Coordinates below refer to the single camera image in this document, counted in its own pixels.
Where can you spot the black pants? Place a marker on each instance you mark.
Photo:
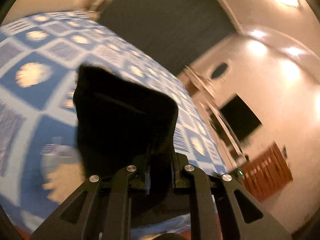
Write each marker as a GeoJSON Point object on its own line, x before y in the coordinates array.
{"type": "Point", "coordinates": [122, 123]}

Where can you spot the white tv stand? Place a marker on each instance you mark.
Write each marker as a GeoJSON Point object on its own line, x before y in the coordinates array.
{"type": "Point", "coordinates": [227, 142]}

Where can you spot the dark green curtain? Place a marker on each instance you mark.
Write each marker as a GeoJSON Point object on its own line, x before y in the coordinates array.
{"type": "Point", "coordinates": [172, 32]}

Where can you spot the brown wooden cabinet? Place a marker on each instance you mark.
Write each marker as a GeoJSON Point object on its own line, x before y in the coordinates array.
{"type": "Point", "coordinates": [267, 174]}

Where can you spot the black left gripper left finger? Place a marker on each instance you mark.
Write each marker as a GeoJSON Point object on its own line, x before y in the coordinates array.
{"type": "Point", "coordinates": [98, 209]}

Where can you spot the blue patterned bed sheet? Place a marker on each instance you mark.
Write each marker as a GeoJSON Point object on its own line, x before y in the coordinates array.
{"type": "Point", "coordinates": [40, 55]}

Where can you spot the white dressing table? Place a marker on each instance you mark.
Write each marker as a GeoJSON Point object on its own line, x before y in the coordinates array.
{"type": "Point", "coordinates": [198, 87]}

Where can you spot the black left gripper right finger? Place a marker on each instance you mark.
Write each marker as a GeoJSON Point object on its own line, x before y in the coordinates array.
{"type": "Point", "coordinates": [219, 206]}

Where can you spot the black television screen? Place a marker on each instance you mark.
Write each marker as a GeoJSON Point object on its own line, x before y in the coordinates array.
{"type": "Point", "coordinates": [240, 117]}

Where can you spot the white oval vanity mirror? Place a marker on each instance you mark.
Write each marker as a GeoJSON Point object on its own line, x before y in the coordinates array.
{"type": "Point", "coordinates": [219, 71]}

